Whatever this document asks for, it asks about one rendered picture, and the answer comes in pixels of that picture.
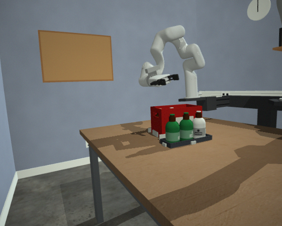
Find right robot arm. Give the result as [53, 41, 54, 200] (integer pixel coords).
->
[139, 25, 205, 99]

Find green bottle with white label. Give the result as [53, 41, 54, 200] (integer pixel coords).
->
[179, 113, 193, 141]

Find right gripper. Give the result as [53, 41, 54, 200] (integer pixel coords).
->
[148, 74, 179, 87]

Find green bottle with pale green label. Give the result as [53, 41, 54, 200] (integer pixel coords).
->
[165, 114, 180, 143]

